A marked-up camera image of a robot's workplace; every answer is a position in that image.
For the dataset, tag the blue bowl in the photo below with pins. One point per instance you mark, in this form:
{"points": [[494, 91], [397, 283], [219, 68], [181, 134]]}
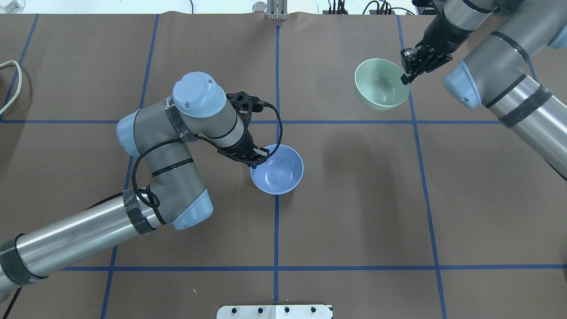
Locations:
{"points": [[281, 173]]}

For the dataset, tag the metal base plate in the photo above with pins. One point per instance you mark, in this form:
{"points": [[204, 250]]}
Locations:
{"points": [[294, 311]]}

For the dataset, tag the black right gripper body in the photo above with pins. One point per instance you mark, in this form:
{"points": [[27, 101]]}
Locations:
{"points": [[443, 36]]}

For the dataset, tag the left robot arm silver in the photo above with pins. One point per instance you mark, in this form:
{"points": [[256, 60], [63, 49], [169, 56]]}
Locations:
{"points": [[165, 185]]}

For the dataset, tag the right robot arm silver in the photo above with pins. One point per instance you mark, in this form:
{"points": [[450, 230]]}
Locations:
{"points": [[491, 75]]}

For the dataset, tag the aluminium frame post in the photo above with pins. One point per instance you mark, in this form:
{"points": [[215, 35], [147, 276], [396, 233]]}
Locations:
{"points": [[277, 10]]}

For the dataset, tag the green bowl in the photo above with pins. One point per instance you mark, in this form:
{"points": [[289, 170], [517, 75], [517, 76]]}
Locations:
{"points": [[378, 84]]}

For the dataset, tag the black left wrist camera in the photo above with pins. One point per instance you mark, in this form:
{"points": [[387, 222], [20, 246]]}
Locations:
{"points": [[243, 102]]}

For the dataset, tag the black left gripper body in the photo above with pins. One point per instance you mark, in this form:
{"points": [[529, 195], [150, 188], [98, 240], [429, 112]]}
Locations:
{"points": [[242, 146]]}

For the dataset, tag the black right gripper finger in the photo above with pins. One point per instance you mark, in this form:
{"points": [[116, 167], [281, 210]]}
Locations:
{"points": [[408, 78]]}

